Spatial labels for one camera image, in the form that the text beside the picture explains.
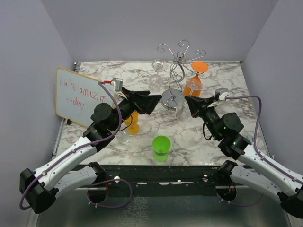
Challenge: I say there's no orange plastic wine glass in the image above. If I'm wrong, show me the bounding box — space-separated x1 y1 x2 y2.
183 61 208 97

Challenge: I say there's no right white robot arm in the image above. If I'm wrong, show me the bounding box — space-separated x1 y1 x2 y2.
185 96 303 219

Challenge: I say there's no chrome wine glass rack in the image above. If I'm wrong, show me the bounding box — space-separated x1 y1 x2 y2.
157 39 206 111

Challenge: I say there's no clear wine glass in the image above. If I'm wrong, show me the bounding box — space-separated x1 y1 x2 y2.
116 131 130 145
174 79 204 120

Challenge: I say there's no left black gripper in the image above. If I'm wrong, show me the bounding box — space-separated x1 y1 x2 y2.
110 87 162 131

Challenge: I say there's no yellow plastic wine glass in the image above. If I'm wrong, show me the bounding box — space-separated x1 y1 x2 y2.
124 111 140 135

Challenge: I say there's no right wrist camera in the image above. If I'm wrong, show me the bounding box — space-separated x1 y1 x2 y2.
214 88 229 101

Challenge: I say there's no purple cable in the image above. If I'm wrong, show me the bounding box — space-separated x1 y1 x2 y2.
224 95 303 184
19 80 123 210

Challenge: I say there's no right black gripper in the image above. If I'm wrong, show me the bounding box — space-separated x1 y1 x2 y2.
186 95 222 140

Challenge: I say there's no clear glass hanging on rack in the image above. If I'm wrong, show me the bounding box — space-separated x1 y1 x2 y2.
149 59 167 93

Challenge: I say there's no green plastic wine glass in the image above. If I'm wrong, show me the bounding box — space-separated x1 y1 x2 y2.
152 135 171 162

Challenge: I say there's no small whiteboard yellow frame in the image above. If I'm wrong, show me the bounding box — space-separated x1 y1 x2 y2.
55 68 114 127

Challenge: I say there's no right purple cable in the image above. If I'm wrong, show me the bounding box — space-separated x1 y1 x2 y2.
224 95 303 184

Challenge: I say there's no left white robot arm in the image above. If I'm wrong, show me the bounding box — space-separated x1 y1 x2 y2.
19 88 162 214

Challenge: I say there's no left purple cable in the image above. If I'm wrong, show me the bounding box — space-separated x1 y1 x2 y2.
19 80 123 210

